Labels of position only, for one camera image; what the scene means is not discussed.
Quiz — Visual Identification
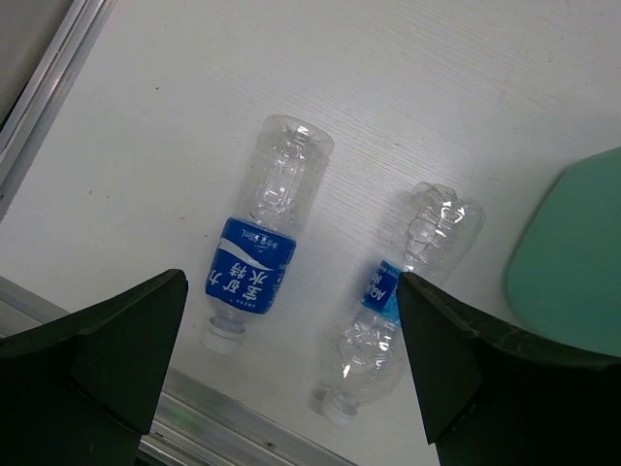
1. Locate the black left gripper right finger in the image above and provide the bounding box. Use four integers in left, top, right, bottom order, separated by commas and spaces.
397, 273, 620, 465

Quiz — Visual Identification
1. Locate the crushed clear bottle light-blue label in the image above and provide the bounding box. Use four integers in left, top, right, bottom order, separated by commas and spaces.
318, 182, 485, 426

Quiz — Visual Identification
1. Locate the green plastic bin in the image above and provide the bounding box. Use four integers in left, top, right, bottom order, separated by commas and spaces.
506, 149, 620, 356

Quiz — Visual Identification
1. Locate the clear bottle dark blue label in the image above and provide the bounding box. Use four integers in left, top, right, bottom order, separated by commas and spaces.
203, 115, 334, 354

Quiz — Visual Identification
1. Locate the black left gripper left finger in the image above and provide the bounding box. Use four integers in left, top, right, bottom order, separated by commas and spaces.
1, 269, 188, 465

